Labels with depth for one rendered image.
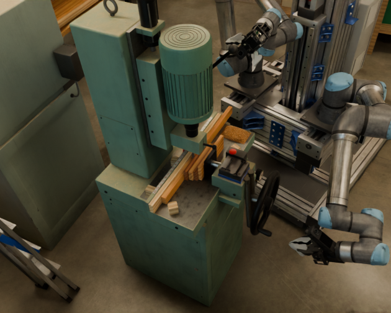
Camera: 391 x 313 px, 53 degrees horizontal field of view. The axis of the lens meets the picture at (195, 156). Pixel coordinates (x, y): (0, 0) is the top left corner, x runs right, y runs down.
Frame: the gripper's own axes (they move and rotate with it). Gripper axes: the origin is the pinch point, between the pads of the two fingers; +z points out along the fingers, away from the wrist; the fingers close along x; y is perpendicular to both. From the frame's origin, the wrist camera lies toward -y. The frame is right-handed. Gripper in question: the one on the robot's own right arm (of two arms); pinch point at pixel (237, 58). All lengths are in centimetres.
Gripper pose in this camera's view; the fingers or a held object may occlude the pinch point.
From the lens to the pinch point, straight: 155.0
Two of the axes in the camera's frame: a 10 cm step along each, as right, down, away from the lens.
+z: -4.8, 6.5, -5.9
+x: 6.9, 6.9, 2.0
